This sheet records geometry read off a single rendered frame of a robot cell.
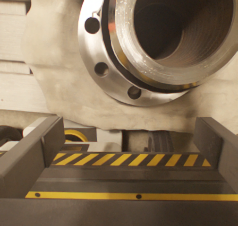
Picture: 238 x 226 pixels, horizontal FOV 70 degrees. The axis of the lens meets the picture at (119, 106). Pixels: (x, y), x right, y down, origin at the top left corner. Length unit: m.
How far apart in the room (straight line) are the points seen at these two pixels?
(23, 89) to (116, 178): 0.30
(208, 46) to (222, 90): 0.28
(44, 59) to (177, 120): 0.32
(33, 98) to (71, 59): 0.14
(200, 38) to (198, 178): 0.20
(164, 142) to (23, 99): 0.36
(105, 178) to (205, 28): 0.23
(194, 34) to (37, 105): 0.37
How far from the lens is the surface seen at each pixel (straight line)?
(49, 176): 0.30
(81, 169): 0.28
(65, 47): 0.38
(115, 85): 0.34
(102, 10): 0.19
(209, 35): 0.19
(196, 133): 0.17
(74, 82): 0.36
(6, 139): 0.64
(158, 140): 0.46
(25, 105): 0.47
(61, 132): 0.16
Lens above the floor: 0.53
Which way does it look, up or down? 73 degrees down
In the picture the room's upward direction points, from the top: 175 degrees counter-clockwise
